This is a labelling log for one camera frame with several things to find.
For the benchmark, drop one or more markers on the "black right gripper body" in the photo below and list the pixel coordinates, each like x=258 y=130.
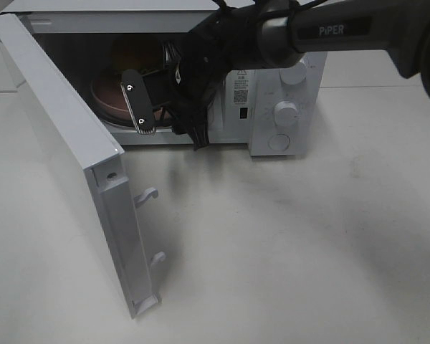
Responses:
x=172 y=61

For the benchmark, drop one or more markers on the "toy burger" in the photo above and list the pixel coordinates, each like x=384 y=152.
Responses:
x=142 y=52

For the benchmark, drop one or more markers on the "pink round plate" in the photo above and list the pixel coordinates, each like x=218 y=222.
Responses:
x=108 y=96

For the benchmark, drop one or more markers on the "round white door release button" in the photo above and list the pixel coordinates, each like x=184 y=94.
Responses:
x=279 y=142

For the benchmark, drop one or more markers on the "white microwave door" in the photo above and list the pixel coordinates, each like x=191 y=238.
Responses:
x=85 y=161

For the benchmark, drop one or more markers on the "white warning label sticker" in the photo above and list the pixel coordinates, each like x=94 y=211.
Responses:
x=241 y=86

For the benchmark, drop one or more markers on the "white microwave oven body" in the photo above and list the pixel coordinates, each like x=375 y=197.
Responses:
x=72 y=52

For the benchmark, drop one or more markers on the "white upper microwave knob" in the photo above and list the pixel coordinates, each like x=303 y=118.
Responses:
x=296 y=74

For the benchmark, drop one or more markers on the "white microwave knob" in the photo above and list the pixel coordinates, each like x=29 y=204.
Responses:
x=285 y=114
x=296 y=74

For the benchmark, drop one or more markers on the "white lower microwave knob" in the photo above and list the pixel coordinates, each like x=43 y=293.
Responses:
x=285 y=114

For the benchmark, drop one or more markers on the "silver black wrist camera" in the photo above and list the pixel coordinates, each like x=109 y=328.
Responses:
x=138 y=102

